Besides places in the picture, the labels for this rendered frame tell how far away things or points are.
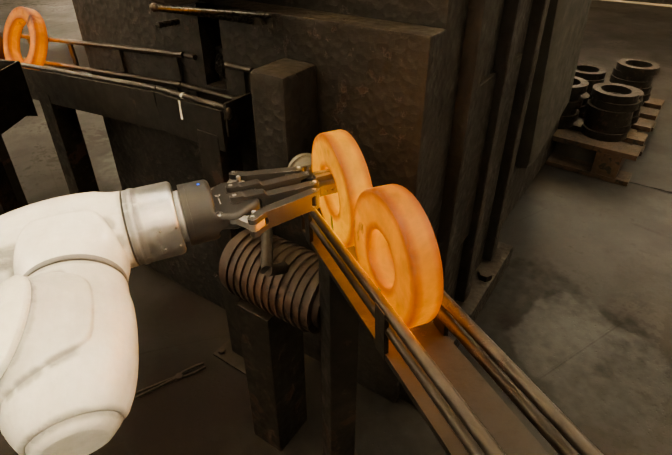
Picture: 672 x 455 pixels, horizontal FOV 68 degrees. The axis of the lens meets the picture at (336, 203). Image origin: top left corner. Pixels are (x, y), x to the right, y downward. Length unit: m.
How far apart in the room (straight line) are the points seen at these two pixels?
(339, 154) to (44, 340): 0.35
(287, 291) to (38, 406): 0.46
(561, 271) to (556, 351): 0.36
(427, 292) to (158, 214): 0.30
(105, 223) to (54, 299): 0.12
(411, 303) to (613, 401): 1.03
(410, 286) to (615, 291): 1.35
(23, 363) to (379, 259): 0.35
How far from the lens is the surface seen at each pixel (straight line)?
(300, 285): 0.82
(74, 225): 0.58
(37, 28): 1.60
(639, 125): 2.70
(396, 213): 0.48
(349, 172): 0.59
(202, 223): 0.59
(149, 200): 0.59
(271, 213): 0.58
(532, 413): 0.46
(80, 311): 0.49
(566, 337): 1.58
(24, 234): 0.59
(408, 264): 0.48
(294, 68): 0.88
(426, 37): 0.80
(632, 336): 1.66
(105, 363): 0.47
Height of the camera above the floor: 1.06
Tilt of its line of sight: 32 degrees down
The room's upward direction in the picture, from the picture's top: straight up
